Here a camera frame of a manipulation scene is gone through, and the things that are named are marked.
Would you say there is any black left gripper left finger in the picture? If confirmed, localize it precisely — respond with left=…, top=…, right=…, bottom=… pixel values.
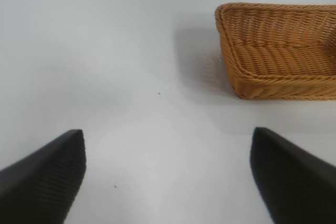
left=0, top=129, right=87, bottom=224

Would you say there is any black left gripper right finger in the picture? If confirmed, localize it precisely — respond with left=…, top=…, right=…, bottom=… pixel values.
left=249, top=126, right=336, bottom=224

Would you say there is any woven wicker basket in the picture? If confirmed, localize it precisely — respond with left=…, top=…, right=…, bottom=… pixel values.
left=214, top=2, right=336, bottom=101

